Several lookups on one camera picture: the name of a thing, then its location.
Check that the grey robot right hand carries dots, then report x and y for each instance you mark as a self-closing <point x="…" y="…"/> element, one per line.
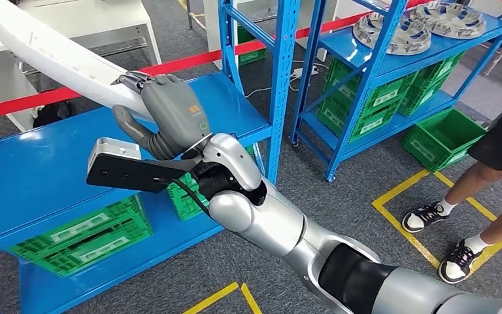
<point x="177" y="108"/>

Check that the long white curved panel part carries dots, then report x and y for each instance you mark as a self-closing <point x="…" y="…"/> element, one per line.
<point x="60" y="60"/>

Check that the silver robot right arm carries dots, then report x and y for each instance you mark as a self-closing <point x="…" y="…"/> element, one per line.
<point x="268" y="221"/>

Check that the blue metal shelf rack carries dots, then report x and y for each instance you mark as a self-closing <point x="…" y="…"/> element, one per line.
<point x="342" y="47"/>
<point x="60" y="164"/>

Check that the red barrier belt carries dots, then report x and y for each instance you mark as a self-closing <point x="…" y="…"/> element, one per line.
<point x="181" y="65"/>

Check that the white table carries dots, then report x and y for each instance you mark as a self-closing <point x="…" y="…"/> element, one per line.
<point x="117" y="17"/>

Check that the black bag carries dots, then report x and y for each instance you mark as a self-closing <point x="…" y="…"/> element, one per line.
<point x="54" y="115"/>

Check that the white power strip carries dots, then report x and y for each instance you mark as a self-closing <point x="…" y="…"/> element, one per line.
<point x="305" y="71"/>

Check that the silver wheel cover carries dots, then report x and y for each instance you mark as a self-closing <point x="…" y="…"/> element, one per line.
<point x="454" y="21"/>
<point x="389" y="37"/>

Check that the open green plastic crate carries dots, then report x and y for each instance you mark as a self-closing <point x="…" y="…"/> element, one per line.
<point x="428" y="151"/>

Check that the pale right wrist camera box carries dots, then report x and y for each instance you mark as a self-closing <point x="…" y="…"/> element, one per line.
<point x="117" y="147"/>

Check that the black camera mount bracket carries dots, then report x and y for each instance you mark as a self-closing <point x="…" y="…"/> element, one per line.
<point x="134" y="173"/>

